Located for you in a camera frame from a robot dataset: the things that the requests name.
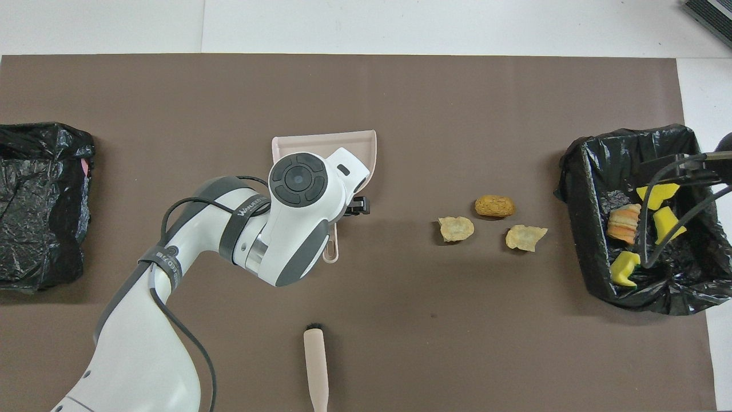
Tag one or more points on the small yellow sponge piece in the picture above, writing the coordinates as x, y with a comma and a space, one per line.
668, 226

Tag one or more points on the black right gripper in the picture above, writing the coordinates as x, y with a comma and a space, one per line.
697, 174

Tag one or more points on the dark ribbed device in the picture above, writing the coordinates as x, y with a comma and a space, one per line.
712, 17

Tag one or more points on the pale crumpled cracker piece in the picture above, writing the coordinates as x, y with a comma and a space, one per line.
456, 229
525, 238

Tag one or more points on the pink hand brush black bristles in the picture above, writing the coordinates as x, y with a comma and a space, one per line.
315, 366

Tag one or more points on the large yellow sponge piece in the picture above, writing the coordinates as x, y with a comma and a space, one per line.
660, 197

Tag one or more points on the green and yellow sponge piece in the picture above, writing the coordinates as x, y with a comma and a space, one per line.
623, 268

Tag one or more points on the bin covered by black bag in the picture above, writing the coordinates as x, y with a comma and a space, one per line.
34, 229

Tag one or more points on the pink plastic dustpan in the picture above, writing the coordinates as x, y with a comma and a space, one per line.
320, 143

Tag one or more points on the brown paper table mat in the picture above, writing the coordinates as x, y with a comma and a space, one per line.
457, 91

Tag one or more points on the open bin with black liner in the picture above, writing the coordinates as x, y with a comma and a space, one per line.
595, 240

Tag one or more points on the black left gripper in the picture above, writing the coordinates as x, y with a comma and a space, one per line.
359, 206

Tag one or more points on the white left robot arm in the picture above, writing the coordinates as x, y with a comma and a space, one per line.
143, 355

